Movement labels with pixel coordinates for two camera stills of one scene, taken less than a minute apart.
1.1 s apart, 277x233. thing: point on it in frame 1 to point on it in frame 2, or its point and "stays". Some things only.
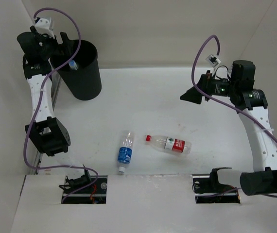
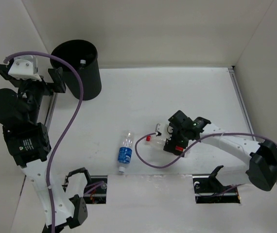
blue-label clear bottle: [125, 151] stays
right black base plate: [208, 190] stays
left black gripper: [53, 43] to [45, 83]
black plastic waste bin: [84, 82] stays
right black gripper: [206, 81] to [170, 143]
